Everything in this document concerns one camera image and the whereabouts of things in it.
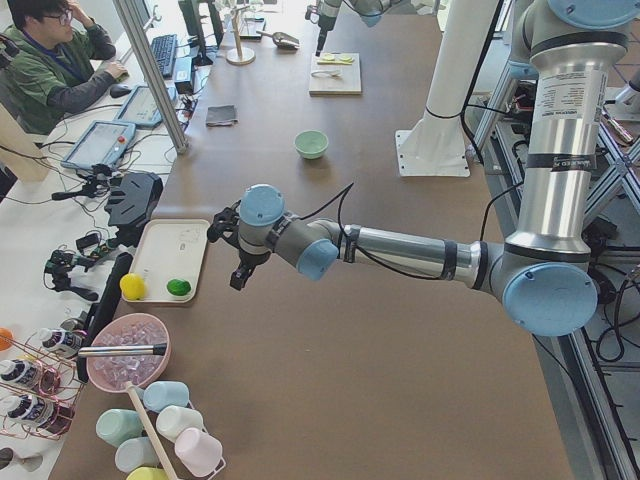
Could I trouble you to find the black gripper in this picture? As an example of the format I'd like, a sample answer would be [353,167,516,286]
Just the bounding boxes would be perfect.
[207,200,270,290]
[305,0,340,56]

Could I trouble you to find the white spoon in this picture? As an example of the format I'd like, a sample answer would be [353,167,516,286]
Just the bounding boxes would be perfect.
[310,70,342,78]

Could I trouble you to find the light green bowl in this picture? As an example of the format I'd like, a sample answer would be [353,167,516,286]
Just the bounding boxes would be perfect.
[294,130,329,160]

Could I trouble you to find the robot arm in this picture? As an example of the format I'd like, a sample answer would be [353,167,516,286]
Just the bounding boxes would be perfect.
[305,0,416,57]
[207,1,639,337]

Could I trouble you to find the pink bowl with ice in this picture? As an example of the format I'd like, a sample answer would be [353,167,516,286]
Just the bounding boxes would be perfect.
[85,313,171,393]

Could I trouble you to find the lemon slice upper stack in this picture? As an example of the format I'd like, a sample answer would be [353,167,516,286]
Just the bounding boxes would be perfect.
[336,54,355,64]

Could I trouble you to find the metal scoop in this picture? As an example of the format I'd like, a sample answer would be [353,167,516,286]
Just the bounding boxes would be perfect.
[257,30,300,50]

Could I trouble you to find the green lime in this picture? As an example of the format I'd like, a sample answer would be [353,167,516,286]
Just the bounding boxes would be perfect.
[166,278,192,297]

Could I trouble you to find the wooden cutting board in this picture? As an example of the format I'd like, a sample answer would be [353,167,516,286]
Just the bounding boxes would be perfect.
[308,52,362,96]

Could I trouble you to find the cream serving tray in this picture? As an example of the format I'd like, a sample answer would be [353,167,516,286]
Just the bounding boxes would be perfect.
[121,219,210,304]

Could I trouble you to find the wooden mug tree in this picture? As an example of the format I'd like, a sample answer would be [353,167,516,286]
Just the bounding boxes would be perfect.
[218,1,255,66]

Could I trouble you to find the yellow lemon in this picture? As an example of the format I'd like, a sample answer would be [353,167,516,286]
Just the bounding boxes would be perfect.
[119,273,146,301]

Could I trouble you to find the metal ice tongs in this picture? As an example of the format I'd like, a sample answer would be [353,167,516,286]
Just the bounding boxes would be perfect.
[77,343,169,358]

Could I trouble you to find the black monitor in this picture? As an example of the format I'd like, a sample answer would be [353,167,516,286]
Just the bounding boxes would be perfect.
[178,0,225,66]

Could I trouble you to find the grey folded cloth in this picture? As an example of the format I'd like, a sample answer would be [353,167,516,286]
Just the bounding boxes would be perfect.
[205,105,238,127]

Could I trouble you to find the black keyboard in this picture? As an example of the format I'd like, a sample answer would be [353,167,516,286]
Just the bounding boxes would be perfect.
[150,34,178,78]

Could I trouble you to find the pastel cup rack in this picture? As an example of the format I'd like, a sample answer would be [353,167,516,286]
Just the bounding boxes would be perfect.
[95,381,226,479]

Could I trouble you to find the lower teach pendant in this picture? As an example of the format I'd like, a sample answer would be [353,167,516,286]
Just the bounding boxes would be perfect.
[61,121,137,171]

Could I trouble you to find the teach pendant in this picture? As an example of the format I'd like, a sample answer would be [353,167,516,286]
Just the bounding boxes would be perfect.
[115,85,162,130]
[61,121,137,171]

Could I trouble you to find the upper teach pendant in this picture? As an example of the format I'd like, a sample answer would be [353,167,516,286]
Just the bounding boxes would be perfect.
[115,85,162,130]

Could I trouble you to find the person in green jacket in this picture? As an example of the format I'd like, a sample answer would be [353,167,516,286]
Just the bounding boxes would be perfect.
[1,0,128,136]

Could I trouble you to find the aluminium frame post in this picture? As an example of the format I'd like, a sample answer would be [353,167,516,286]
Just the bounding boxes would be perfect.
[113,0,188,155]

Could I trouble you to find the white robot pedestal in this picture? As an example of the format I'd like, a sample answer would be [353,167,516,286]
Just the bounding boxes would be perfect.
[396,0,501,177]

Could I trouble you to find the copper wire bottle rack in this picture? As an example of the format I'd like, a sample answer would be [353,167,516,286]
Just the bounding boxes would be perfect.
[1,328,83,441]

